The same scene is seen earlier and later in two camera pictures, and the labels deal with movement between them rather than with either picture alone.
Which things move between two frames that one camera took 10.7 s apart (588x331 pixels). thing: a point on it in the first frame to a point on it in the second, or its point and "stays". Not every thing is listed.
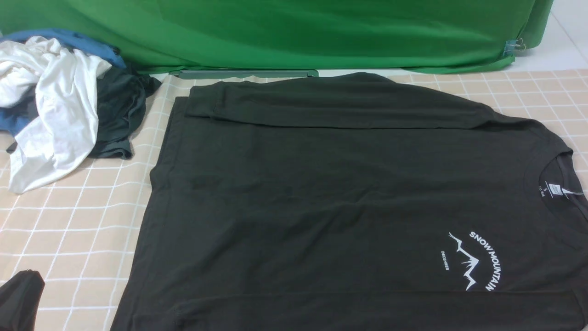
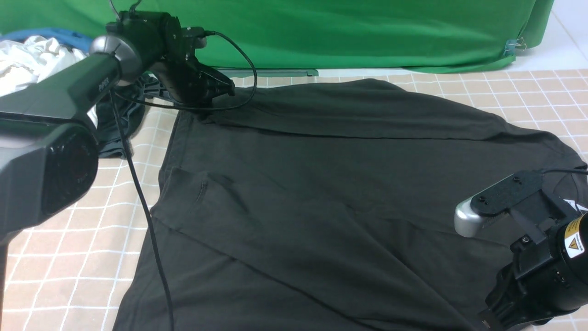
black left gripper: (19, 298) to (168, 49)
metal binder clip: (511, 45) stays
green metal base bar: (188, 73) stays
